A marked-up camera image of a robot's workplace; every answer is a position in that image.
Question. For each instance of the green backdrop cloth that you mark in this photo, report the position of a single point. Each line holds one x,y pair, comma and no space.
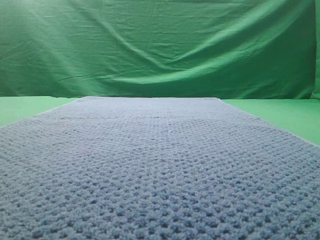
228,49

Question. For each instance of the blue waffle-weave towel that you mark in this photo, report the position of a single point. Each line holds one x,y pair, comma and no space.
102,168

